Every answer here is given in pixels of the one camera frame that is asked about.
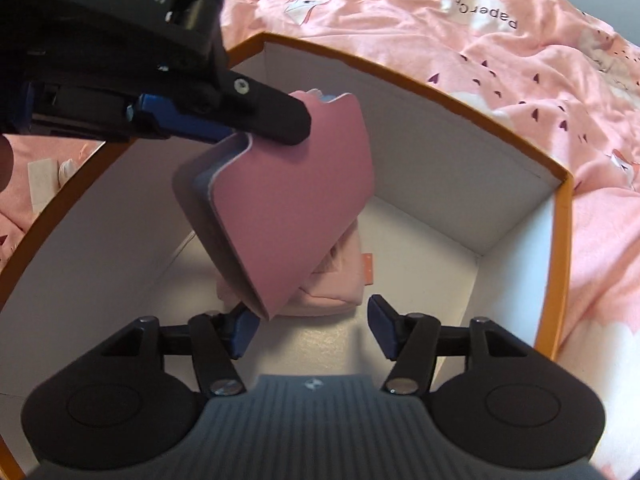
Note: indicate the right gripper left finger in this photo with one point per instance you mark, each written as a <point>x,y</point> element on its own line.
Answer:
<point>217,341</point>

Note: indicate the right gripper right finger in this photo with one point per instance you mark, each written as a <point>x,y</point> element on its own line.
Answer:
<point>408,340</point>

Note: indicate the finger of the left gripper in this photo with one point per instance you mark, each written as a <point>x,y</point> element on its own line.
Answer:
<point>248,105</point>
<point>156,117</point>

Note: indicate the pink leather wallet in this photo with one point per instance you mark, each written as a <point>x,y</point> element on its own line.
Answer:
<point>248,183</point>

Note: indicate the pink patterned duvet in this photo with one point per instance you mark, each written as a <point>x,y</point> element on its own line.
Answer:
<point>567,82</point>

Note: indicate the orange cardboard box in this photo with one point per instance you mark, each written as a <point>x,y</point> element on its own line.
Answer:
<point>466,220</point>

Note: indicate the light pink pouch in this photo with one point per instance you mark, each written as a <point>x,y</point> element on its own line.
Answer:
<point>287,271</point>

